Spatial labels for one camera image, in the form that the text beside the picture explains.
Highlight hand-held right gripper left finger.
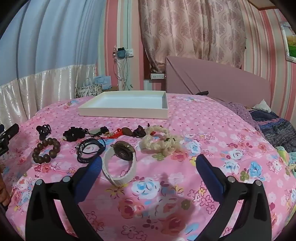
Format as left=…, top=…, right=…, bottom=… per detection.
left=25, top=156, right=102, bottom=241

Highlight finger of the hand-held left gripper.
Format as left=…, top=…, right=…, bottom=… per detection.
left=0, top=139, right=9, bottom=156
left=0, top=123, right=19, bottom=142

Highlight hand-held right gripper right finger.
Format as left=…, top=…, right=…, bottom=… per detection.
left=196, top=153, right=270, bottom=241

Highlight black cord bracelet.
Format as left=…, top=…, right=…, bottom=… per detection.
left=76, top=138, right=106, bottom=163

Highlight black hair claw clip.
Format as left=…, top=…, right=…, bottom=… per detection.
left=36, top=124, right=52, bottom=141

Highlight brown wooden bead bracelet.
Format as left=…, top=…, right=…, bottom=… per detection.
left=32, top=137, right=61, bottom=164

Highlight white band wristwatch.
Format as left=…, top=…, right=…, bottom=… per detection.
left=102, top=141, right=137, bottom=185

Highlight black scrunchie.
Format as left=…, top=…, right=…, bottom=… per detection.
left=63, top=127, right=88, bottom=142

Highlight red cord brown pendant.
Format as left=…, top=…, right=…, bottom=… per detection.
left=105, top=127, right=134, bottom=140

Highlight white shallow tray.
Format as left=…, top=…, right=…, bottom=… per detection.
left=78, top=90, right=169, bottom=120

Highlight person's left hand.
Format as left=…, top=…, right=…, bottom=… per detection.
left=0, top=163, right=11, bottom=207

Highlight pink floral bedsheet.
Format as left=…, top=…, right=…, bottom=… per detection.
left=5, top=93, right=294, bottom=241

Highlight white satin curtain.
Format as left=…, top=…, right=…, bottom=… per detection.
left=0, top=64, right=97, bottom=130

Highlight purple dotted pillow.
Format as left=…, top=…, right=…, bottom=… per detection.
left=212, top=97, right=263, bottom=131

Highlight pale green printed cloth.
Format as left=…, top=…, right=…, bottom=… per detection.
left=276, top=146, right=296, bottom=179

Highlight patterned gift bag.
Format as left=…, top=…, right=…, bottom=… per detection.
left=75, top=77, right=103, bottom=98

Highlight dark patterned blanket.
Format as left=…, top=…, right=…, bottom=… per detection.
left=250, top=110, right=296, bottom=153

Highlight small white pillow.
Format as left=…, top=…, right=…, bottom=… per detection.
left=252, top=99, right=271, bottom=113

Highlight light blue paper bag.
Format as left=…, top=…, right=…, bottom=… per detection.
left=94, top=75, right=112, bottom=90

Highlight pink headboard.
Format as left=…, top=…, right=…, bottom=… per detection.
left=165, top=56, right=272, bottom=106

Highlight blue curtain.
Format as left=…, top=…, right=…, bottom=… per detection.
left=0, top=0, right=107, bottom=86

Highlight silver framed picture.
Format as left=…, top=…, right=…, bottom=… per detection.
left=279, top=21, right=296, bottom=63

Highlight hanging charging cables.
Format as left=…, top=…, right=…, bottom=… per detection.
left=113, top=57, right=134, bottom=90

